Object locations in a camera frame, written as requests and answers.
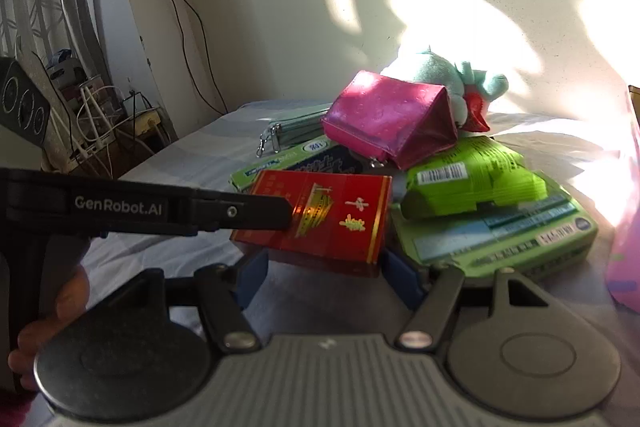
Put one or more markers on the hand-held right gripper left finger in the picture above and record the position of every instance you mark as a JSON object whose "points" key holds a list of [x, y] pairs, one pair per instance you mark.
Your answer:
{"points": [[252, 277]]}

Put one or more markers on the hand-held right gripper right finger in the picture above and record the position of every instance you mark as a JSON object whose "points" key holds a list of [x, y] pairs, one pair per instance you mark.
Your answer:
{"points": [[400, 274]]}

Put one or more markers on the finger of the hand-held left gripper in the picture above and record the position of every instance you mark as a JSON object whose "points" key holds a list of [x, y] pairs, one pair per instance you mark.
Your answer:
{"points": [[250, 212]]}

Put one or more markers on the green box with dark pattern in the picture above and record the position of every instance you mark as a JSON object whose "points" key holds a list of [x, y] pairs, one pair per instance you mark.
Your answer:
{"points": [[280, 164]]}

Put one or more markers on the red cigarette box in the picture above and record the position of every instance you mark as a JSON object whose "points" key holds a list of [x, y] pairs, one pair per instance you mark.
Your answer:
{"points": [[325, 217]]}

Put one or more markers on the teal zipper pouch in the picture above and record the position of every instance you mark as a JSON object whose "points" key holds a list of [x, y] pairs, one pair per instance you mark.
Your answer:
{"points": [[295, 129]]}

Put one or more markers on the large green box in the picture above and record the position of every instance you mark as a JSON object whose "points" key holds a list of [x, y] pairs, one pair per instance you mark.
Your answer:
{"points": [[500, 237]]}

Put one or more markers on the lime green packet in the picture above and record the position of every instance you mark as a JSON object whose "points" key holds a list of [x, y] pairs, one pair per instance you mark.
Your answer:
{"points": [[480, 187]]}

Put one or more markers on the pink pouch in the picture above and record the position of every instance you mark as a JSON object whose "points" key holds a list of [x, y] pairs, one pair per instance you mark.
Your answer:
{"points": [[385, 117]]}

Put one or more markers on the teal plush toy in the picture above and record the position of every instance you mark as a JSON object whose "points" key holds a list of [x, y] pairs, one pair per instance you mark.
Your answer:
{"points": [[440, 67]]}

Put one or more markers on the pink biscuit tin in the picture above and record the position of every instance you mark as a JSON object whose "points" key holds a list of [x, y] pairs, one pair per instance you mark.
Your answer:
{"points": [[625, 257]]}

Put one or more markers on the person's left hand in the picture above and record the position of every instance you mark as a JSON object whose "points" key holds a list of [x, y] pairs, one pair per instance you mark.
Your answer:
{"points": [[72, 297]]}

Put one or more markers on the black device with round rings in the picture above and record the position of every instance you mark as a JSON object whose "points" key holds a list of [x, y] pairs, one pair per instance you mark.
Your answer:
{"points": [[22, 102]]}

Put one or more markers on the beige power strip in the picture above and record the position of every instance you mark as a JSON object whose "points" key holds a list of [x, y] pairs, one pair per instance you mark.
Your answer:
{"points": [[146, 119]]}

